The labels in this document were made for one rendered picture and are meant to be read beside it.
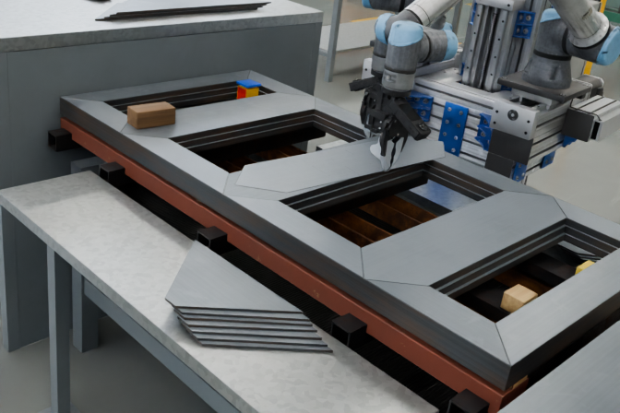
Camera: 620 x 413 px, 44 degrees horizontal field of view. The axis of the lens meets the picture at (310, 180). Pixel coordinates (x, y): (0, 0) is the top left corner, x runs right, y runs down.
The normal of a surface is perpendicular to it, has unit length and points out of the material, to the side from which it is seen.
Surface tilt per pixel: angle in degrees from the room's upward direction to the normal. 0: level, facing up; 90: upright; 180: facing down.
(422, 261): 0
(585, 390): 0
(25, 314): 90
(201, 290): 0
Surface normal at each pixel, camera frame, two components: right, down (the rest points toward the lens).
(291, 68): 0.69, 0.36
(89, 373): 0.11, -0.91
